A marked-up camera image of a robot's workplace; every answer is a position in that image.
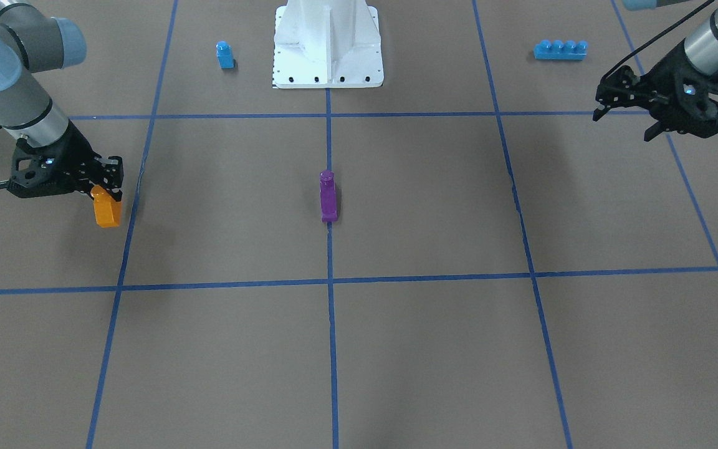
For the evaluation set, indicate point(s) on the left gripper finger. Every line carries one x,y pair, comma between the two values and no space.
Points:
621,89
656,130

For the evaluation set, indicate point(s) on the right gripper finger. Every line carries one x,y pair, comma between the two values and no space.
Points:
115,191
107,171

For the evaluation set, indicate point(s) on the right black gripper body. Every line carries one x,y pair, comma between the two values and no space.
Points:
76,151

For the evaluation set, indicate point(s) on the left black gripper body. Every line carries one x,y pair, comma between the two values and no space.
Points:
663,82

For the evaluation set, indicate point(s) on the orange trapezoid block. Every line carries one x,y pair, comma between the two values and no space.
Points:
107,210

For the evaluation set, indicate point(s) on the purple trapezoid block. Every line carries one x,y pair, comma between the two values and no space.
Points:
328,196

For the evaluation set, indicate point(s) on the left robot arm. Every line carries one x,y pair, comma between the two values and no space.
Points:
701,49

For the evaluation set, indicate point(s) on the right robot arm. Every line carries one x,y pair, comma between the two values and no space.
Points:
31,43

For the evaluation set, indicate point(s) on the long blue four-stud brick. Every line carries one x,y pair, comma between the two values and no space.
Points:
560,50

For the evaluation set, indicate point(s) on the small blue block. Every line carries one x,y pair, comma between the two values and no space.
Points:
225,55

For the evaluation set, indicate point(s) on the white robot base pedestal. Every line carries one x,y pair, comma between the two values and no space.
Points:
327,45

